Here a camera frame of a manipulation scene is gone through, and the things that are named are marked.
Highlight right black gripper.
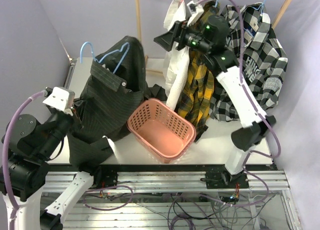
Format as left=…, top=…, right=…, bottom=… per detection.
left=154, top=17, right=212, bottom=55

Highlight blue wire hanger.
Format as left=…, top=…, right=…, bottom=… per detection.
left=80, top=41, right=131, bottom=75

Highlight dark pinstriped shirt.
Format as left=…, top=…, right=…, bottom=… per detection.
left=67, top=36, right=167, bottom=167

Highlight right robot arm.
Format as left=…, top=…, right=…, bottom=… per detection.
left=154, top=15, right=276, bottom=188

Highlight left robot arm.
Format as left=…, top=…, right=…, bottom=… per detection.
left=0, top=111, right=113, bottom=229

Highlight yellow plaid shirt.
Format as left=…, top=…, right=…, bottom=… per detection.
left=177, top=1, right=221, bottom=143

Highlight black white checkered shirt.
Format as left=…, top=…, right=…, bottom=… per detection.
left=210, top=4, right=288, bottom=122

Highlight blue hanger of checkered shirt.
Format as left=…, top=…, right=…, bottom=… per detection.
left=251, top=0, right=267, bottom=21

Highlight pink plastic basket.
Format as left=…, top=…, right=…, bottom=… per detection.
left=127, top=98, right=196, bottom=163

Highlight wooden clothes rack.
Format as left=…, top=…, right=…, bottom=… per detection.
left=136, top=0, right=292, bottom=72

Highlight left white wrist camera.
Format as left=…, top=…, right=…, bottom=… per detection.
left=43, top=87, right=75, bottom=115

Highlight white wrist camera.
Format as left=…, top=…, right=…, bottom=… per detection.
left=187, top=0, right=204, bottom=27
left=43, top=87, right=75, bottom=115

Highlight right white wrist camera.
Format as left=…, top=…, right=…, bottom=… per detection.
left=187, top=0, right=204, bottom=27

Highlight aluminium frame base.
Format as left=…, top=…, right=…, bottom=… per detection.
left=23, top=57, right=301, bottom=230

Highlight loose cables under table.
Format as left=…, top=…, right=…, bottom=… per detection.
left=82, top=184, right=273, bottom=230

